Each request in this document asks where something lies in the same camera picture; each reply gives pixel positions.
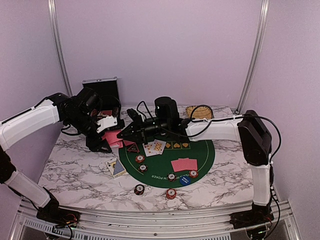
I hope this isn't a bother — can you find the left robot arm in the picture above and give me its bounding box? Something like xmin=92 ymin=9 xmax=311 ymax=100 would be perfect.
xmin=0 ymin=87 xmax=118 ymax=223

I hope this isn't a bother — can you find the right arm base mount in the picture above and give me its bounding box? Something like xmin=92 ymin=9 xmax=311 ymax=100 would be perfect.
xmin=229 ymin=210 xmax=275 ymax=229

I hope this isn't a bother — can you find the front aluminium rail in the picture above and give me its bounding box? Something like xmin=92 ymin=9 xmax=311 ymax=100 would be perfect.
xmin=9 ymin=199 xmax=301 ymax=240

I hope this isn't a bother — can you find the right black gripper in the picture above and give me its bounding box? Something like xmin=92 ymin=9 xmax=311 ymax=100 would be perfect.
xmin=117 ymin=115 xmax=170 ymax=145

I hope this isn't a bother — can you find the right aluminium frame post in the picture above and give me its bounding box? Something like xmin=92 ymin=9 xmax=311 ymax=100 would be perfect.
xmin=236 ymin=0 xmax=270 ymax=113

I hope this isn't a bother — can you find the blue gold card box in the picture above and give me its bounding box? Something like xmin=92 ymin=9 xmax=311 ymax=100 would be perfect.
xmin=105 ymin=157 xmax=127 ymax=178

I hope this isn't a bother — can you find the woven bamboo tray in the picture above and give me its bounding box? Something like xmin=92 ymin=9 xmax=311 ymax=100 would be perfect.
xmin=185 ymin=105 xmax=214 ymax=119

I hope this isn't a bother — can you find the face-up card one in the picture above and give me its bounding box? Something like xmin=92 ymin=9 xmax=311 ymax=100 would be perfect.
xmin=142 ymin=141 xmax=157 ymax=157

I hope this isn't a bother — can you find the triangular dealer button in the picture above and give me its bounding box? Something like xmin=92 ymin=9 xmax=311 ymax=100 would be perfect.
xmin=127 ymin=143 xmax=140 ymax=153

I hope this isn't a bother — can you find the face-up card two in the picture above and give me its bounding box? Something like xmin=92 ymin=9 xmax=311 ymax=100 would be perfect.
xmin=152 ymin=139 xmax=167 ymax=155

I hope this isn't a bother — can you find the left aluminium frame post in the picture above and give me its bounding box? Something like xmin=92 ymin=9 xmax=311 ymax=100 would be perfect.
xmin=47 ymin=0 xmax=73 ymax=97

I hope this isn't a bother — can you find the blue small blind button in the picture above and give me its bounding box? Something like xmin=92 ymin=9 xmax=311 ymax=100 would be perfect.
xmin=179 ymin=176 xmax=191 ymax=186

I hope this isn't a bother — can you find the pink playing card deck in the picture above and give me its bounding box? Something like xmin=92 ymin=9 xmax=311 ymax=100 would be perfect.
xmin=102 ymin=130 xmax=123 ymax=149

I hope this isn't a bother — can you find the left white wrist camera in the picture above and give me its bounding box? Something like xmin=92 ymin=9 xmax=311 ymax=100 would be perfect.
xmin=96 ymin=116 xmax=118 ymax=133

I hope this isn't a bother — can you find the aluminium poker chip case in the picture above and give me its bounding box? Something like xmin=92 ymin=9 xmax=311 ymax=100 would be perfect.
xmin=81 ymin=76 xmax=126 ymax=131

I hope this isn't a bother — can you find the red card deck in case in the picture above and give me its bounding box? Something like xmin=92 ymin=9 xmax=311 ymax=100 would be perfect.
xmin=99 ymin=110 xmax=113 ymax=117

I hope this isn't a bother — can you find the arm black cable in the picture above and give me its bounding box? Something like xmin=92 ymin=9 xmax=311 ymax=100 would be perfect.
xmin=59 ymin=94 xmax=123 ymax=137
xmin=189 ymin=104 xmax=282 ymax=163

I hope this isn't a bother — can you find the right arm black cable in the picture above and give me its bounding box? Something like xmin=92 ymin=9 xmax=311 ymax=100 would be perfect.
xmin=189 ymin=104 xmax=282 ymax=163

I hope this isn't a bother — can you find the aluminium frame post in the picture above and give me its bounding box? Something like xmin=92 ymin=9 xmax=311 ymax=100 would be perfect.
xmin=236 ymin=0 xmax=270 ymax=113
xmin=47 ymin=0 xmax=73 ymax=97

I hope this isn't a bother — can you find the green round poker mat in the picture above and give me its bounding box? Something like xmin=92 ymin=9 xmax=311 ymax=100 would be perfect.
xmin=118 ymin=134 xmax=216 ymax=189

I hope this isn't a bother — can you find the red poker chip stack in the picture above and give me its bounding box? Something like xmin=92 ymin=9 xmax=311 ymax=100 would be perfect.
xmin=166 ymin=188 xmax=177 ymax=200

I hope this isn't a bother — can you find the dark poker chip stack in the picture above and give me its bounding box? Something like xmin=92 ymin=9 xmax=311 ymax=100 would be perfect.
xmin=134 ymin=184 xmax=145 ymax=196

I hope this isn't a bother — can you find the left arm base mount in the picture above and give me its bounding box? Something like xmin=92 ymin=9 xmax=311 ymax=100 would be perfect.
xmin=36 ymin=208 xmax=81 ymax=228

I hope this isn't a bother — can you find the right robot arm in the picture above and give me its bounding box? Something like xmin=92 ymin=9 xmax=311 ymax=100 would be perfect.
xmin=117 ymin=96 xmax=273 ymax=224

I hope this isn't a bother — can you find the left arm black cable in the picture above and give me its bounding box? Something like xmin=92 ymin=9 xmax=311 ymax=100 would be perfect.
xmin=59 ymin=94 xmax=123 ymax=137

